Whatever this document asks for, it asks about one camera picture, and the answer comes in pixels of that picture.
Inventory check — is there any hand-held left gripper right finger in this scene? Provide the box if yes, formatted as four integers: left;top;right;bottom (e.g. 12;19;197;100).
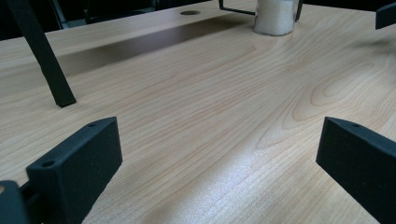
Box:
316;116;396;224

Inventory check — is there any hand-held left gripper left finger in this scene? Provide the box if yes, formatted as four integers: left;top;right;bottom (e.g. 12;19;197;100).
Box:
25;117;123;224

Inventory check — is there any black wire rack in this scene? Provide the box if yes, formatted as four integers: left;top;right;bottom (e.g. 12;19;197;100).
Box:
218;0;304;22

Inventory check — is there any round table cable grommet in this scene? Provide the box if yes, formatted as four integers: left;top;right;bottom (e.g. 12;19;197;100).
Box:
179;9;202;17

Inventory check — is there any black metal stand leg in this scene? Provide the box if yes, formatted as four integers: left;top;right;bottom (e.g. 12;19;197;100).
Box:
6;0;78;108

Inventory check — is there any white textured container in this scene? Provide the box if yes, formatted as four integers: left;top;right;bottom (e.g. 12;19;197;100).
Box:
253;0;297;36

